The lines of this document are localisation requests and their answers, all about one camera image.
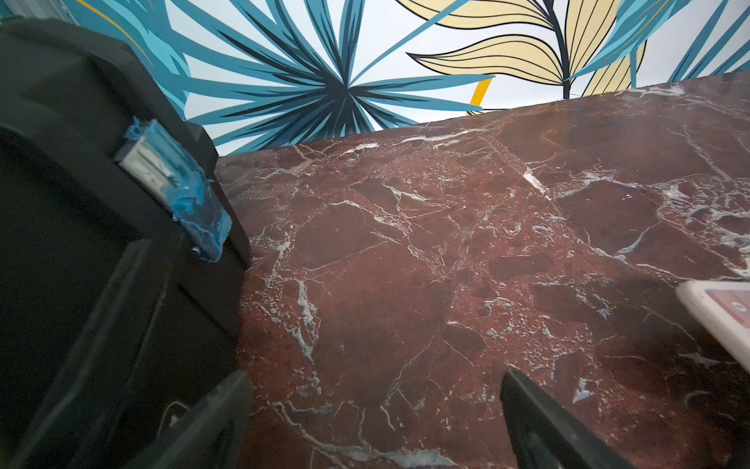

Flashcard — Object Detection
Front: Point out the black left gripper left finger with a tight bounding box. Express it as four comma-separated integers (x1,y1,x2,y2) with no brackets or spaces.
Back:
125,371,253,468

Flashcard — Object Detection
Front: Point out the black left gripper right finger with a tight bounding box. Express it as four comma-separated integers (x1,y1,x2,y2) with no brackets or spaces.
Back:
500,369,631,468

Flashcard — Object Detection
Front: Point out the pink calculator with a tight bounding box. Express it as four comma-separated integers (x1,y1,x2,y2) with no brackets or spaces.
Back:
676,279,750,371

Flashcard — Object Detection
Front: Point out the black plastic toolbox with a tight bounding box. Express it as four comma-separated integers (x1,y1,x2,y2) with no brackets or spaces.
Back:
1,17,249,468

